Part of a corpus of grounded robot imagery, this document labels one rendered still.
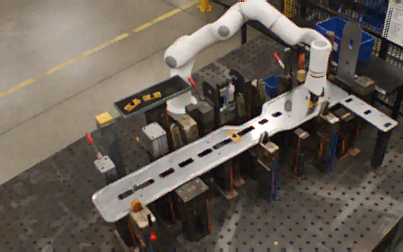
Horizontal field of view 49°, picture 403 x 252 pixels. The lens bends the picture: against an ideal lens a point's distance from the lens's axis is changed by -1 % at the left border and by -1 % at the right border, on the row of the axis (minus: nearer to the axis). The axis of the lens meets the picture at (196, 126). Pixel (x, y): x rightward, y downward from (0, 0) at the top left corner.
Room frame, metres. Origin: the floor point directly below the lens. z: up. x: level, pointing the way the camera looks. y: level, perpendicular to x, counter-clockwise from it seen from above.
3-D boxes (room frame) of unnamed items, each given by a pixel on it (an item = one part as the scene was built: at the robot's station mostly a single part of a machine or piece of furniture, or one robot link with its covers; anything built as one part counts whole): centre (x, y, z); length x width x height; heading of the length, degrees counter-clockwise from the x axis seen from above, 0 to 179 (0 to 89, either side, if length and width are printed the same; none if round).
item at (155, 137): (1.54, 0.19, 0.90); 0.13 x 0.10 x 0.41; 30
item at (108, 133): (1.61, 0.42, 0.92); 0.08 x 0.08 x 0.44; 30
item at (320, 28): (2.15, -0.87, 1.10); 0.30 x 0.17 x 0.13; 24
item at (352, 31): (1.91, -0.81, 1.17); 0.12 x 0.01 x 0.34; 30
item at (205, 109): (1.71, -0.05, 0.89); 0.13 x 0.11 x 0.38; 30
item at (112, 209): (1.54, -0.16, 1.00); 1.38 x 0.22 x 0.02; 120
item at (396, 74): (2.18, -0.85, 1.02); 0.90 x 0.22 x 0.03; 30
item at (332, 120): (1.58, -0.63, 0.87); 0.12 x 0.09 x 0.35; 30
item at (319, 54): (1.75, -0.60, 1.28); 0.09 x 0.08 x 0.13; 149
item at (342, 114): (1.66, -0.74, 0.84); 0.11 x 0.10 x 0.28; 30
